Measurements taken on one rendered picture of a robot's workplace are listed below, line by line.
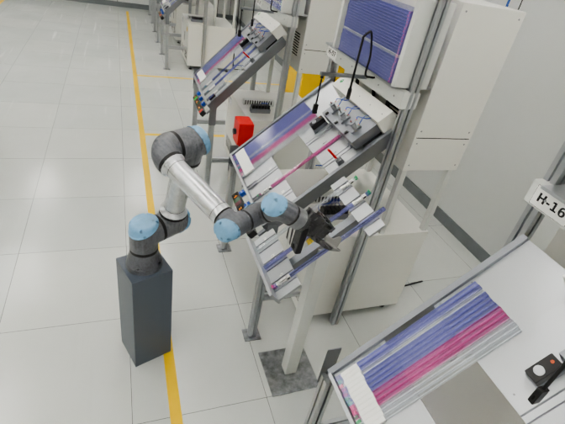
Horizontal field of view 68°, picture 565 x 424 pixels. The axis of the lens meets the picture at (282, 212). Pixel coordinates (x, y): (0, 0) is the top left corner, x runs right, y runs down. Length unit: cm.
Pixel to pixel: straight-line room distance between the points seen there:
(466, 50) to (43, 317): 235
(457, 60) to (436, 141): 37
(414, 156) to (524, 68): 151
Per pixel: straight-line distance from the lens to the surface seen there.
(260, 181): 211
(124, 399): 215
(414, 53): 178
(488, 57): 203
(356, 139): 187
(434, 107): 196
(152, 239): 176
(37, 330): 247
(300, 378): 224
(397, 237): 230
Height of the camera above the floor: 181
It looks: 33 degrees down
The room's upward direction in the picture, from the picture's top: 11 degrees clockwise
